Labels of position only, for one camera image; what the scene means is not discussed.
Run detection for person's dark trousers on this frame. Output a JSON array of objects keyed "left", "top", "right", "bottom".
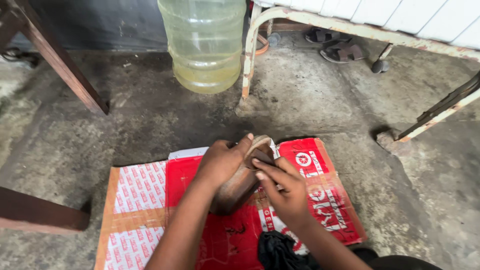
[{"left": 352, "top": 247, "right": 444, "bottom": 270}]

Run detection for orange ring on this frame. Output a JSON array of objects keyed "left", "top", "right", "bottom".
[{"left": 255, "top": 33, "right": 270, "bottom": 56}]

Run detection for white mattress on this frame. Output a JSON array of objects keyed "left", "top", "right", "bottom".
[{"left": 253, "top": 0, "right": 480, "bottom": 51}]

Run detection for person's left hand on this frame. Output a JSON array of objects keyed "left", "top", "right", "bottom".
[{"left": 197, "top": 133, "right": 255, "bottom": 193}]

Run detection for dark wooden furniture leg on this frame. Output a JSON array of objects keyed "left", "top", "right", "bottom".
[{"left": 0, "top": 0, "right": 110, "bottom": 116}]

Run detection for person's right hand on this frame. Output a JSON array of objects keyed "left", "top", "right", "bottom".
[{"left": 251, "top": 157, "right": 313, "bottom": 226}]

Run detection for black cloth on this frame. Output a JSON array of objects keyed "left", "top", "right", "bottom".
[{"left": 257, "top": 230, "right": 320, "bottom": 270}]

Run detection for large clear water jug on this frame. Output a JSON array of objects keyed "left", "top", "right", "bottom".
[{"left": 157, "top": 0, "right": 247, "bottom": 95}]

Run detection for dark wooden beam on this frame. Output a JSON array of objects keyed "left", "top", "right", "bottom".
[{"left": 0, "top": 186, "right": 91, "bottom": 235}]

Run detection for brown strap sandal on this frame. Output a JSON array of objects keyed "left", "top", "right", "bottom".
[
  {"left": 304, "top": 27, "right": 343, "bottom": 44},
  {"left": 319, "top": 40, "right": 367, "bottom": 64}
]

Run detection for brown leather shoe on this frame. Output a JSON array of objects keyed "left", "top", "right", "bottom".
[{"left": 209, "top": 134, "right": 277, "bottom": 217}]

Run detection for red and white flattened carton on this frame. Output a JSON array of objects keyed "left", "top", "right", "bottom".
[{"left": 94, "top": 137, "right": 368, "bottom": 270}]

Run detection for rusty white metal bed frame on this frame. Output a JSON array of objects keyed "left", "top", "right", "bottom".
[{"left": 241, "top": 2, "right": 480, "bottom": 143}]

